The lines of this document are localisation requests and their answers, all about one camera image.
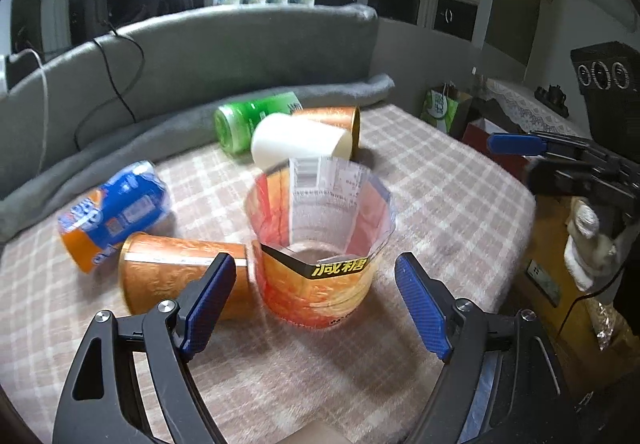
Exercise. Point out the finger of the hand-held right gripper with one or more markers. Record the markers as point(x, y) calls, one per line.
point(510, 143)
point(560, 179)

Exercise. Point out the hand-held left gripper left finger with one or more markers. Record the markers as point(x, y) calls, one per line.
point(209, 306)

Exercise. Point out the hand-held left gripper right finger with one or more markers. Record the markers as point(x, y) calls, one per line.
point(421, 309)

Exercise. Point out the clear cup with orange label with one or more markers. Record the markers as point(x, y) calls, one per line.
point(310, 289)

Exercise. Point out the gold orange cup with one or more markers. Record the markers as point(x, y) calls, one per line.
point(160, 269)
point(330, 116)

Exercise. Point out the blue and orange cup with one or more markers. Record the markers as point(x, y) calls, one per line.
point(115, 209)

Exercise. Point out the white cup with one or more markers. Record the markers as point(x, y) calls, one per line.
point(295, 139)

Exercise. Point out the person's right hand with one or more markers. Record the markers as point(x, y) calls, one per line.
point(585, 234)

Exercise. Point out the red box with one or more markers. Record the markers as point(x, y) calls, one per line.
point(477, 136)

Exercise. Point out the white lace cloth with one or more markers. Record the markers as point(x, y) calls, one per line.
point(525, 109)

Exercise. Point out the small dark ornament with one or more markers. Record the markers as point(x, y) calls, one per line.
point(552, 99)

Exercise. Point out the green paper bag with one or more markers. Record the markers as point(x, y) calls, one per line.
point(440, 111)

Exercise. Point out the black speaker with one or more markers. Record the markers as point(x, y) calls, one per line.
point(605, 99)

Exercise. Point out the crinkled clear plastic bag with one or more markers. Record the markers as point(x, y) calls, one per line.
point(610, 324)

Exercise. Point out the green lying can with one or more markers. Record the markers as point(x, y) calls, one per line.
point(240, 121)

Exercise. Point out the grey sofa backrest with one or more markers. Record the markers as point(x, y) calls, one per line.
point(225, 54)

